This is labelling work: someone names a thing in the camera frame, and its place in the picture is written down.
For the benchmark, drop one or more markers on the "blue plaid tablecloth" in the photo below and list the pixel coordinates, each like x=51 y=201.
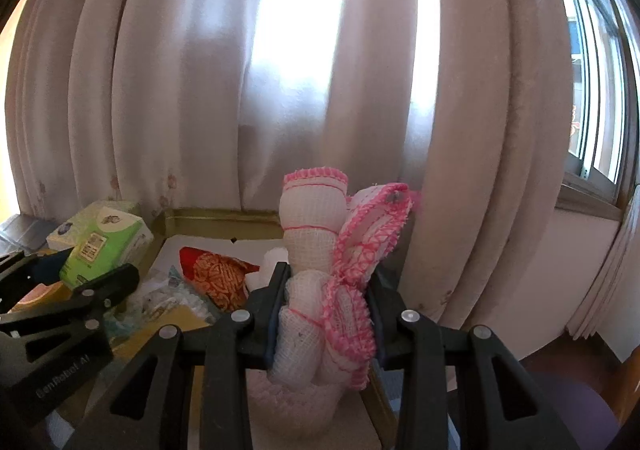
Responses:
x=20 y=230

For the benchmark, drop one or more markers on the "pale floral curtain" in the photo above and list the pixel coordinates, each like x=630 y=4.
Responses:
x=200 y=80

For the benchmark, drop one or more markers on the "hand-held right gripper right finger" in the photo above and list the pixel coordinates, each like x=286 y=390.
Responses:
x=382 y=310

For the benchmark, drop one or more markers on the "sliding glass window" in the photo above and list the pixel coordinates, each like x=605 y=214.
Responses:
x=595 y=80

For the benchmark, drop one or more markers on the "purple stool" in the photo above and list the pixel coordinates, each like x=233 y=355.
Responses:
x=565 y=405

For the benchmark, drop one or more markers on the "round yellow container pink lid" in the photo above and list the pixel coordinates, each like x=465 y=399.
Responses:
x=35 y=297

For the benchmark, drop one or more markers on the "clear plastic bag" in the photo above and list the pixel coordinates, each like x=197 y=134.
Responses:
x=160 y=302

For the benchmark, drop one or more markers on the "beige plush toy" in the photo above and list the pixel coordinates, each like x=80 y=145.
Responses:
x=310 y=240

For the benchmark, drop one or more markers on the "gold cardboard box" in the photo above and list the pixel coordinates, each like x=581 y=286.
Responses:
x=215 y=220

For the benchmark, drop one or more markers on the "red embroidered pouch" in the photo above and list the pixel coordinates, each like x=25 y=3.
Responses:
x=215 y=275

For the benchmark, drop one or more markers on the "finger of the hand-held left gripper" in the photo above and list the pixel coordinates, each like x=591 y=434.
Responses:
x=12 y=267
x=100 y=292

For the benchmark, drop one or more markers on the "green tissue packet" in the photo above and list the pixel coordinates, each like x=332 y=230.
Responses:
x=100 y=245

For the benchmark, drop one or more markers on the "white sponge block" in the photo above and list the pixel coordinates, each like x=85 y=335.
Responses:
x=275 y=257

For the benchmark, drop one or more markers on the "pink fluffy cloth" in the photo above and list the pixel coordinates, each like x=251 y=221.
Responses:
x=295 y=405

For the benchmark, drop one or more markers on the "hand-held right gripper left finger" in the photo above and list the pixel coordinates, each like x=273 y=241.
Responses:
x=267 y=310

